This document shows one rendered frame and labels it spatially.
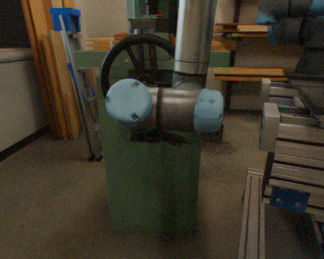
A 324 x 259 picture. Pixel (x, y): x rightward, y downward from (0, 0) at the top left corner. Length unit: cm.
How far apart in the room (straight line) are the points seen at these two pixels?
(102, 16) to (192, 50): 316
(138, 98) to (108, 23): 323
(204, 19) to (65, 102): 202
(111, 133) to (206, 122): 68
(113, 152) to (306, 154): 74
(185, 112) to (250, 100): 319
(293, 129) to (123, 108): 39
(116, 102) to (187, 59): 19
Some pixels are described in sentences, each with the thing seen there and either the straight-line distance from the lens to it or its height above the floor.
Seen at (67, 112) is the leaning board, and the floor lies 29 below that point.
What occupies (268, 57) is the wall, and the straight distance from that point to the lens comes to 350.
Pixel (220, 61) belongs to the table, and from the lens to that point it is 92.
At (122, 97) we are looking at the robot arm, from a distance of 36.
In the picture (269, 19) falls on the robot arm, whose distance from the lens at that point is 91.
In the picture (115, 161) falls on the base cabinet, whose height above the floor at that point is 42.
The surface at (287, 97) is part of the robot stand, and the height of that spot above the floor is 72.
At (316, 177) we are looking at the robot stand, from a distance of 64.
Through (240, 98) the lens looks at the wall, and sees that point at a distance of 350.
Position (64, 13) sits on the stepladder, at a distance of 182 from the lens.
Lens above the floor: 93
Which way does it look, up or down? 21 degrees down
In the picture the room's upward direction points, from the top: straight up
